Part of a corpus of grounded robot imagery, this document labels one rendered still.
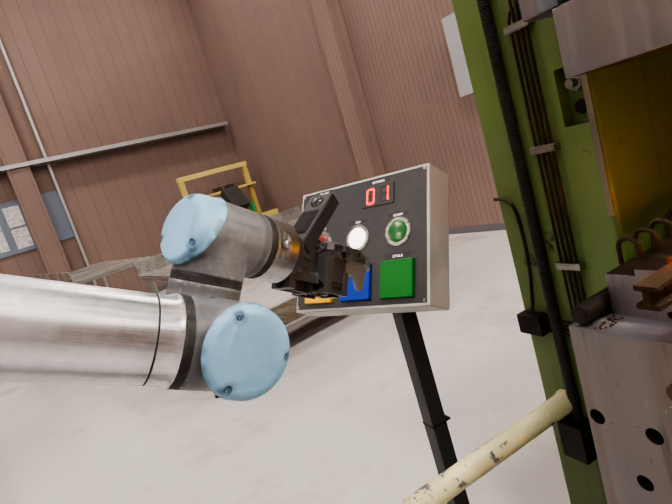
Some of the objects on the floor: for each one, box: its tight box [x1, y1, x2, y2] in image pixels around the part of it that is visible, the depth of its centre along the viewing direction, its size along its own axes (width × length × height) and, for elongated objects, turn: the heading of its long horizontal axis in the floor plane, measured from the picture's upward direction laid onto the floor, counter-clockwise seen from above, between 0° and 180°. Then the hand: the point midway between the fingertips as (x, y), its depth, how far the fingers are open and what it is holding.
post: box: [392, 312, 469, 504], centre depth 118 cm, size 4×4×108 cm
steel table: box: [36, 256, 160, 294], centre depth 550 cm, size 74×201×101 cm, turn 98°
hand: (363, 264), depth 86 cm, fingers closed
